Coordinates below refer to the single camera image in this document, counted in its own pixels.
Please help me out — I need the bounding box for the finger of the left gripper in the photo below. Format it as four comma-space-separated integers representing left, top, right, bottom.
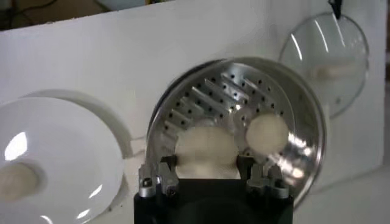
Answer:
328, 0, 344, 19

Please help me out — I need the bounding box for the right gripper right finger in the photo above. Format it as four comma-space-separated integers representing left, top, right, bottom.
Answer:
236, 155, 290, 198

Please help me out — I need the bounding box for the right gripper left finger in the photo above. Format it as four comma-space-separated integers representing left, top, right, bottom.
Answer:
138, 155, 180, 198

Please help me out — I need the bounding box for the white steamed baozi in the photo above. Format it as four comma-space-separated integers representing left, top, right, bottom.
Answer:
245, 113, 290, 156
0, 161, 40, 203
174, 125, 241, 180

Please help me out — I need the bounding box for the round glass pot lid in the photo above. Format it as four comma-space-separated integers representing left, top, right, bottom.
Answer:
278, 11, 370, 119

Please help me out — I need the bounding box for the stainless steel steamer basket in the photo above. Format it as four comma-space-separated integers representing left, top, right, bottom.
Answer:
145, 56, 328, 211

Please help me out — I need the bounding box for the large white plate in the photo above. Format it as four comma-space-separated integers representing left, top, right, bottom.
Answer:
0, 96, 126, 224

